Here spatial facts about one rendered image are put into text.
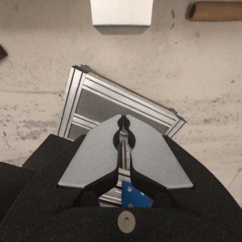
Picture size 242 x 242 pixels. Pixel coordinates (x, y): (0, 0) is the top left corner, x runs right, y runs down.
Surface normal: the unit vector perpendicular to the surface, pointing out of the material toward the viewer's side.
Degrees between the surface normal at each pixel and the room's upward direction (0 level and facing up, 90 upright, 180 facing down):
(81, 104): 0
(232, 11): 11
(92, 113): 0
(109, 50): 0
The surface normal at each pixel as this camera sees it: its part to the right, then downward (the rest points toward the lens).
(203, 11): -0.01, 0.66
